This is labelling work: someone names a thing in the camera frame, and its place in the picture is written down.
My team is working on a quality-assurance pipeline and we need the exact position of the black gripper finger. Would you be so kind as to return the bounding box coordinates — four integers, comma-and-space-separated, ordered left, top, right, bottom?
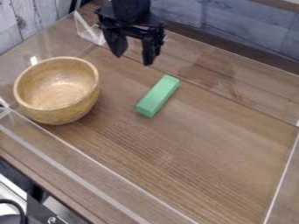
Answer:
141, 28, 167, 66
100, 25, 128, 58

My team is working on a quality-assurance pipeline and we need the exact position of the black cable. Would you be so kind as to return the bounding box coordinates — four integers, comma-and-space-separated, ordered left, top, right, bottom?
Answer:
0, 199, 28, 224

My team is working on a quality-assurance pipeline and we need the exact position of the clear acrylic corner bracket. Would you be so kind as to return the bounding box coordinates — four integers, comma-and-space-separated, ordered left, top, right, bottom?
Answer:
73, 11, 107, 46

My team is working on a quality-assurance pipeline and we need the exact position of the black metal table bracket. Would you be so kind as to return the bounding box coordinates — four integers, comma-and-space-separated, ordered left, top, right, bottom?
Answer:
25, 186, 68, 224

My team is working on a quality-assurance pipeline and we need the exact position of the clear acrylic enclosure wall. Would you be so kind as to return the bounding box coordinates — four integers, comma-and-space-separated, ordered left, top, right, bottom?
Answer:
0, 17, 299, 224

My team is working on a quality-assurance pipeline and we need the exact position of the wooden bowl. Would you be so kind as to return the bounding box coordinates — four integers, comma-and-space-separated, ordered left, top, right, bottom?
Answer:
13, 56, 101, 125

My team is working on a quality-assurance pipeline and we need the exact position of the green rectangular block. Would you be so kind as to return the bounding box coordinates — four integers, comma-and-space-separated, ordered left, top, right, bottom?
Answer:
135, 75, 180, 118

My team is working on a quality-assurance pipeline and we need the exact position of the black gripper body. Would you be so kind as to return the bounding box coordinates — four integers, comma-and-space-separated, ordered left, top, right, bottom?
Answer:
95, 0, 165, 39

